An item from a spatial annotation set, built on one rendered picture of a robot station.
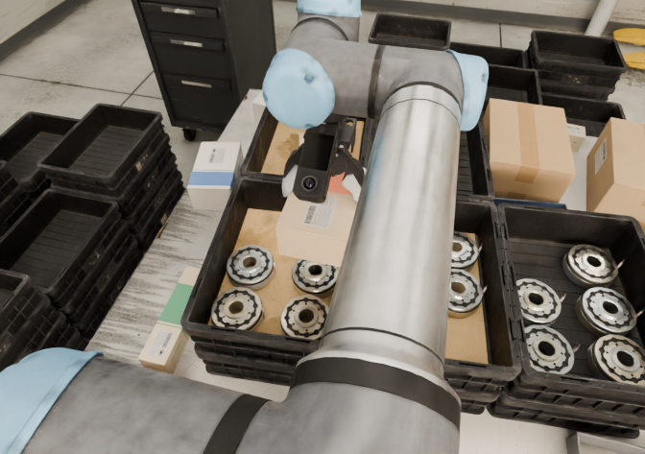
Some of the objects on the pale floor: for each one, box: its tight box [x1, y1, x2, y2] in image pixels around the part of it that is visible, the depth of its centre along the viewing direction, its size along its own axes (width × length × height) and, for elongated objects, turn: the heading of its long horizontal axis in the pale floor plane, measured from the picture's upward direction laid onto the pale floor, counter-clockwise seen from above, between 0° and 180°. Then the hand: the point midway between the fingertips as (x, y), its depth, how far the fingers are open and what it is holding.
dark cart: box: [125, 0, 276, 140], centre depth 236 cm, size 60×45×90 cm
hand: (323, 206), depth 74 cm, fingers closed on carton, 14 cm apart
